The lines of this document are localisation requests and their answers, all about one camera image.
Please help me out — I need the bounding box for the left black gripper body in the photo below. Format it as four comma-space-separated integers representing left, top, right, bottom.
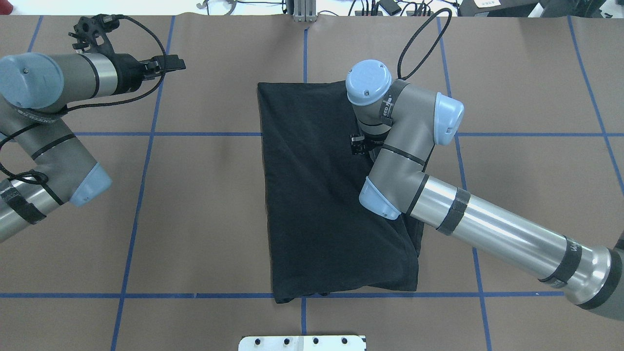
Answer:
115, 54, 162, 94

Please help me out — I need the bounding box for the black graphic t-shirt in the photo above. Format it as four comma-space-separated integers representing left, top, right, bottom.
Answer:
257, 81, 424, 304

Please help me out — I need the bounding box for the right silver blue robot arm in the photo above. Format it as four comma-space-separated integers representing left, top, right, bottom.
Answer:
345, 59, 623, 321

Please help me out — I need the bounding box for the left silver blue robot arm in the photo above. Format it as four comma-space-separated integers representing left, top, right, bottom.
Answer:
0, 53, 186, 241

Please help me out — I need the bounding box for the black power adapter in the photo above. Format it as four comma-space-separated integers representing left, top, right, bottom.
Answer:
378, 0, 402, 16

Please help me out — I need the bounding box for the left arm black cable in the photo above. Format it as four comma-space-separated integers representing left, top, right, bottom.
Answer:
0, 15, 168, 186

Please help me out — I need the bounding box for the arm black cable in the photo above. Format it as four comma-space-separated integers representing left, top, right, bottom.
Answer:
0, 15, 168, 186
397, 7, 454, 81

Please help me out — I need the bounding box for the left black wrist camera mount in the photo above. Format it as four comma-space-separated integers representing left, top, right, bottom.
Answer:
68, 14, 122, 57

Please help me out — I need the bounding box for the aluminium frame post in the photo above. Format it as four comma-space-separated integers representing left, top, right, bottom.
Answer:
286, 0, 318, 22

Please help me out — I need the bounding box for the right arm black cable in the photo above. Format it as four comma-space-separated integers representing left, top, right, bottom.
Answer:
397, 7, 454, 81

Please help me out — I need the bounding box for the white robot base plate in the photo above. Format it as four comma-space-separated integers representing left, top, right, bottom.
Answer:
238, 335, 367, 351

